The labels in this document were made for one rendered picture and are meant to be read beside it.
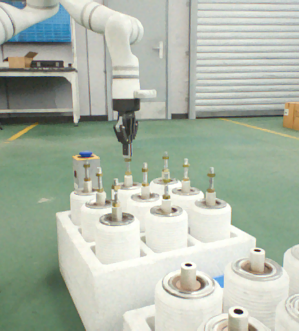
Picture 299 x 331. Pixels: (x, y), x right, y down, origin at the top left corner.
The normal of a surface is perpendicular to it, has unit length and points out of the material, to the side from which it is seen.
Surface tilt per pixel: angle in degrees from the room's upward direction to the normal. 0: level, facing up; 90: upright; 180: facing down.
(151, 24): 90
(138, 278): 90
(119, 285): 90
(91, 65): 90
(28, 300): 0
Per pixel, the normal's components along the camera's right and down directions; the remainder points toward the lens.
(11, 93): 0.14, 0.22
